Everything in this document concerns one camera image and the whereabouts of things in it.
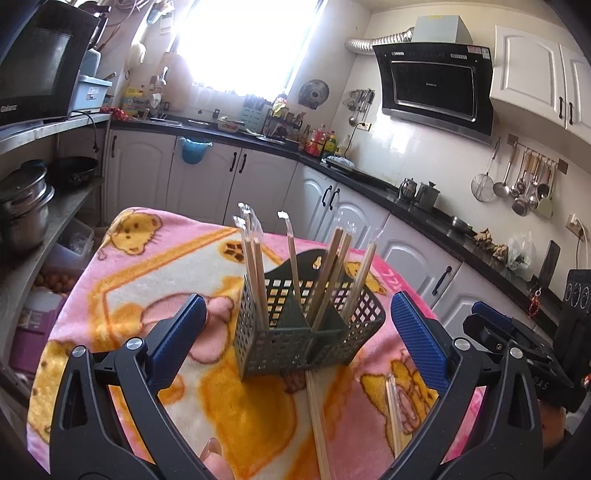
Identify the wrapped chopsticks in basket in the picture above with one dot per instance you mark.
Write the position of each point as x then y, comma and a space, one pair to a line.
252, 242
291, 245

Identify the hanging wire strainer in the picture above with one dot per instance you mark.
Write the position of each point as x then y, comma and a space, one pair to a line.
482, 184

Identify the wrapped chopsticks in basket left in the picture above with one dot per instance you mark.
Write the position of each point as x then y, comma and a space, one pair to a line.
252, 242

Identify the person's right hand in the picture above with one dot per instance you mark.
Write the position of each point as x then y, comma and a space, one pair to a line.
553, 422

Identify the stacked steel pots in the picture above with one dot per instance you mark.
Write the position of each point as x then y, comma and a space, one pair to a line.
25, 196

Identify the blue hanging trash bin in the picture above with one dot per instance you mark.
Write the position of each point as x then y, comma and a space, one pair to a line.
192, 152

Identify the round wall vent fan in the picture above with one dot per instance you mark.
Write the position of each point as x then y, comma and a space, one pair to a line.
313, 94

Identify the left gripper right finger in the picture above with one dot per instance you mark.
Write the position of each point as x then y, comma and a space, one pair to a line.
506, 441

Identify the black wok on shelf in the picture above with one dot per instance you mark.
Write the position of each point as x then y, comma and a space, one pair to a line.
72, 172

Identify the red sauce bottle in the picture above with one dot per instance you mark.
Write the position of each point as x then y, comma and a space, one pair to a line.
316, 142

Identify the white upper cabinet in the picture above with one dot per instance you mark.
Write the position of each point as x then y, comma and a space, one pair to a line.
540, 87

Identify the person's left hand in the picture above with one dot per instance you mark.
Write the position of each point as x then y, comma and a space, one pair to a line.
212, 458

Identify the wrapped chopsticks on blanket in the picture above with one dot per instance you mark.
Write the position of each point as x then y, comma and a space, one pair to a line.
318, 427
395, 418

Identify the wrapped chopsticks in basket right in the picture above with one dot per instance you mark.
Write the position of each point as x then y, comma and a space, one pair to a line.
291, 245

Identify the chopstick pair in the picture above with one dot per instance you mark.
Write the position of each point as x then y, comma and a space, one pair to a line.
331, 269

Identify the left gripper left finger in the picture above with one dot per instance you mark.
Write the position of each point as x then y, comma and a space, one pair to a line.
87, 440

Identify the blue plastic storage box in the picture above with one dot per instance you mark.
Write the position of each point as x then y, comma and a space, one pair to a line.
89, 93

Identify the dark green utensil basket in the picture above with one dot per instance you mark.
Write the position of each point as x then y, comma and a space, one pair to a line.
291, 342

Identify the black microwave oven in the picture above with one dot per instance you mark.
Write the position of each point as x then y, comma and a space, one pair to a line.
42, 47

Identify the black range hood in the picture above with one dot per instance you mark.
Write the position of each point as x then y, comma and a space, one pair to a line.
442, 85

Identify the pink cartoon blanket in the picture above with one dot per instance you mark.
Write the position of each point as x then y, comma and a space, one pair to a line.
149, 262

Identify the steel kettle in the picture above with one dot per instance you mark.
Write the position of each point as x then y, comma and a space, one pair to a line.
408, 189

